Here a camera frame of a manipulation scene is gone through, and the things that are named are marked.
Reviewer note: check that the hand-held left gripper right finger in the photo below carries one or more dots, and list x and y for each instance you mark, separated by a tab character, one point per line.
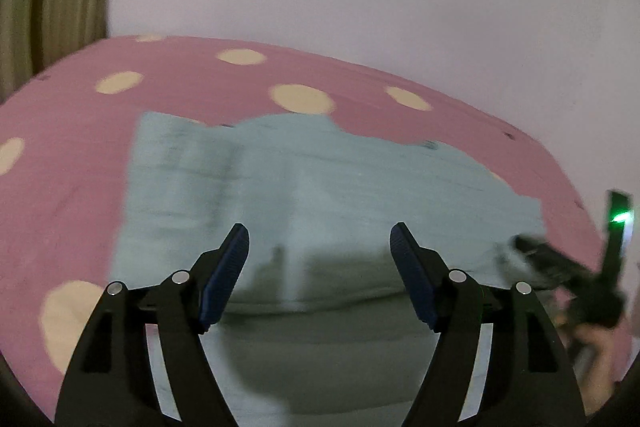
412	269

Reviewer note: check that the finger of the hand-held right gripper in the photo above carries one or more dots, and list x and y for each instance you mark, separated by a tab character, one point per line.
545	257

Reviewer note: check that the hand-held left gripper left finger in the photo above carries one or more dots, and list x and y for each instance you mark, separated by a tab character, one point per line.
226	267

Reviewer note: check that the light blue puffer jacket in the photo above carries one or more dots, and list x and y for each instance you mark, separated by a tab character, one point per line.
320	187

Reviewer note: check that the person's right hand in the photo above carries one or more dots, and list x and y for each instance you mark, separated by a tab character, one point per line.
597	362

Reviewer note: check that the pink bedsheet with cream dots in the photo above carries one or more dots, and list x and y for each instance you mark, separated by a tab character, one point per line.
75	187

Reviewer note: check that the green striped pillow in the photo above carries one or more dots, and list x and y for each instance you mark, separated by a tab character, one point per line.
65	2

